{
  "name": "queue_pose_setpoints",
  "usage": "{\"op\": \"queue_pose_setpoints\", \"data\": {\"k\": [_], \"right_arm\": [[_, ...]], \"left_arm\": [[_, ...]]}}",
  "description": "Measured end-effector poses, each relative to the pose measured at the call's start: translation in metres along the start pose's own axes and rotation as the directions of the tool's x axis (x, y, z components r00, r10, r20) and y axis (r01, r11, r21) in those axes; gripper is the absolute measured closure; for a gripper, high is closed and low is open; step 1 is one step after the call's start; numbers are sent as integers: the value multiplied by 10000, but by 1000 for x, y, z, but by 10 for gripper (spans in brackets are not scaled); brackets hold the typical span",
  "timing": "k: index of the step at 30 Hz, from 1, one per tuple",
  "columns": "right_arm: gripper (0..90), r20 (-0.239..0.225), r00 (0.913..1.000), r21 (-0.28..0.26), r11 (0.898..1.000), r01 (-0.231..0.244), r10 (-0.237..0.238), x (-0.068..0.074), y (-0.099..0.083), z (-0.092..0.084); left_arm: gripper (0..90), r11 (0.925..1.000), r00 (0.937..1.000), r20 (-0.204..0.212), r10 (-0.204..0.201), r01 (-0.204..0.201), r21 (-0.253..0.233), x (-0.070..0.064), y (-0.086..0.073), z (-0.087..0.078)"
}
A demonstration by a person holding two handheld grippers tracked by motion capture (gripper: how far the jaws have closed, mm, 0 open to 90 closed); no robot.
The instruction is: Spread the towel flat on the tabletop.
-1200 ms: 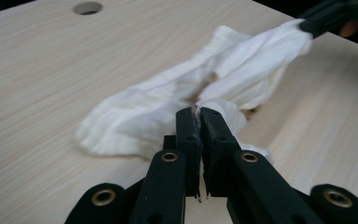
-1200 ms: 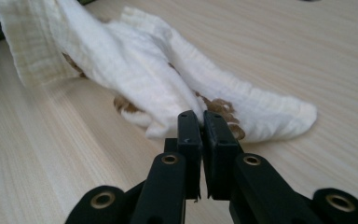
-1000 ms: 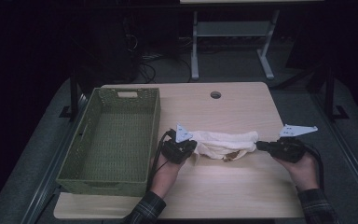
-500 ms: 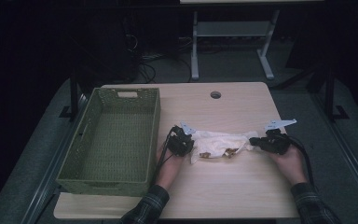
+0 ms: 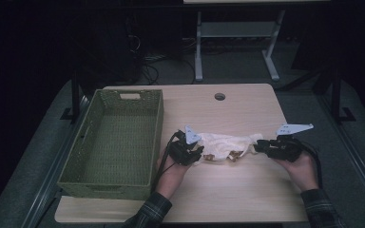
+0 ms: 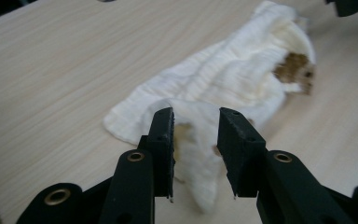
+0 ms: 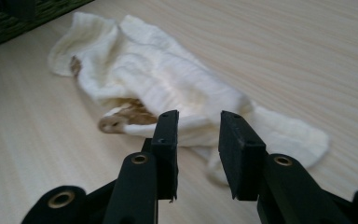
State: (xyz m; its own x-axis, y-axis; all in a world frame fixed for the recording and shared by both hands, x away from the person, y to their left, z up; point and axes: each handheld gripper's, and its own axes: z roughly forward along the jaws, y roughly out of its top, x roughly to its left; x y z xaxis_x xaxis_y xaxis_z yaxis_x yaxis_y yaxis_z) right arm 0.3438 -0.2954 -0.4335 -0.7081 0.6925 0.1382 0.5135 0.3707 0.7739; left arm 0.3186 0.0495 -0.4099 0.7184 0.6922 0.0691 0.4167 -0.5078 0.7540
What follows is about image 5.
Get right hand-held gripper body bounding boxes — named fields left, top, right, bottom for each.
left=261, top=123, right=315, bottom=163

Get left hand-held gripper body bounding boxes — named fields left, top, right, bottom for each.
left=167, top=124, right=205, bottom=166

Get white cloth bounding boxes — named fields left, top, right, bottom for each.
left=195, top=131, right=264, bottom=163

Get green woven basket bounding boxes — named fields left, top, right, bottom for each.
left=56, top=88, right=164, bottom=201

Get person's left hand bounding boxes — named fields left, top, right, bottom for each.
left=154, top=147, right=192, bottom=200

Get person's right hand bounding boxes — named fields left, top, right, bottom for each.
left=273, top=150, right=320, bottom=193

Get black metal stand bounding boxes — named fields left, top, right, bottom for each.
left=60, top=67, right=84, bottom=124
left=328, top=65, right=356, bottom=124

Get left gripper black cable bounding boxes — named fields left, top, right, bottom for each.
left=150, top=129, right=186, bottom=195

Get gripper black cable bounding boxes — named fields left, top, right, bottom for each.
left=150, top=129, right=186, bottom=195
left=293, top=136, right=325, bottom=190

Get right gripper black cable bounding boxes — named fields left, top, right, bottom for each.
left=293, top=136, right=325, bottom=190

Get aluminium rail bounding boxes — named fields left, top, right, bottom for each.
left=20, top=94, right=92, bottom=228
left=317, top=94, right=365, bottom=220

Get black cables on floor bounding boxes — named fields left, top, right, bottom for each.
left=138, top=53, right=198, bottom=86

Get white metal table frame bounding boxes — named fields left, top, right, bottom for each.
left=193, top=9, right=287, bottom=83

